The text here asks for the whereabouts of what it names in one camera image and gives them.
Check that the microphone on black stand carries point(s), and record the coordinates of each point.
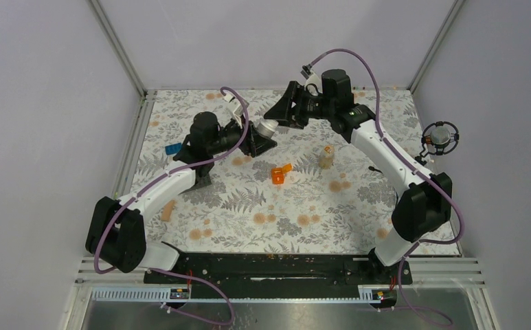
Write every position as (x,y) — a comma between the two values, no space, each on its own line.
(429,145)

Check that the orange pill organizer box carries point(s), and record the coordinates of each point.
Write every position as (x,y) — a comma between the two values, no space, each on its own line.
(280,175)

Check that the tan wooden block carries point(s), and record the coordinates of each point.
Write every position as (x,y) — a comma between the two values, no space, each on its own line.
(167,211)

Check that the grey studded baseplate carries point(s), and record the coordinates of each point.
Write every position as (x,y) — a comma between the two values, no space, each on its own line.
(201,182)

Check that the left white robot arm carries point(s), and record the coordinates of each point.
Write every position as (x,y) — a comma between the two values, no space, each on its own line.
(117,236)

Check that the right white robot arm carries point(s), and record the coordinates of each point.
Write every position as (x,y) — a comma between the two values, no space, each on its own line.
(421,207)

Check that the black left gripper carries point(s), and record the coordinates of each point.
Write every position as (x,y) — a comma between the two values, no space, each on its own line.
(255,143)

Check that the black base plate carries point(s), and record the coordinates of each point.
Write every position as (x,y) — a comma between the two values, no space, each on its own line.
(274,273)

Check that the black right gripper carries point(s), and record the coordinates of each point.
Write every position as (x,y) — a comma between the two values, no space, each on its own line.
(282,111)

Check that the white blue pill bottle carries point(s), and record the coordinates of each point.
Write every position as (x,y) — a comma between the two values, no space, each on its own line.
(267,128)

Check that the clear pill bottle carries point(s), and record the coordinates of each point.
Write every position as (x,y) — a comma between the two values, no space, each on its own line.
(326,157)

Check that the aluminium frame rail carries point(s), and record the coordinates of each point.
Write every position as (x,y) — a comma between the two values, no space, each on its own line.
(141,285)

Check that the blue toy brick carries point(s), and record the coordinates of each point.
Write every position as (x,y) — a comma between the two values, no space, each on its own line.
(172,149)

